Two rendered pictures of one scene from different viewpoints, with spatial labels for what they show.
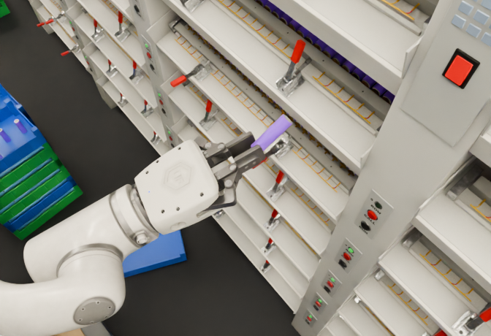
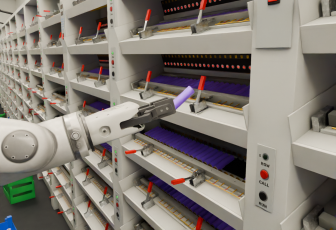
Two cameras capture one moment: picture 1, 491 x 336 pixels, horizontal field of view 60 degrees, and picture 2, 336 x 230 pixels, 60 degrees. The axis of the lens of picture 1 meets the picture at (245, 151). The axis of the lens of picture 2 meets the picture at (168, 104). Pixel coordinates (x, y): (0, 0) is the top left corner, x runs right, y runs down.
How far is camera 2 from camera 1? 47 cm
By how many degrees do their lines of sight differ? 48
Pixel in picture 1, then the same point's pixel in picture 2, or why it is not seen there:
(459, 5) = not seen: outside the picture
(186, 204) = (114, 112)
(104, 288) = (35, 129)
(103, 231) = (50, 124)
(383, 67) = (242, 32)
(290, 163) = (204, 188)
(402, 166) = (270, 97)
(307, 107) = (210, 115)
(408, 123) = (263, 58)
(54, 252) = not seen: hidden behind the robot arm
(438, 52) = not seen: outside the picture
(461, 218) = (329, 138)
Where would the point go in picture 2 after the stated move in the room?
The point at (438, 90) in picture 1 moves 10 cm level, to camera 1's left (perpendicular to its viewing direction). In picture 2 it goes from (269, 16) to (210, 17)
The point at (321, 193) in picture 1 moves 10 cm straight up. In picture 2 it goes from (228, 203) to (230, 161)
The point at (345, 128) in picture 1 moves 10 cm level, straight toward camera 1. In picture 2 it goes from (235, 118) to (220, 128)
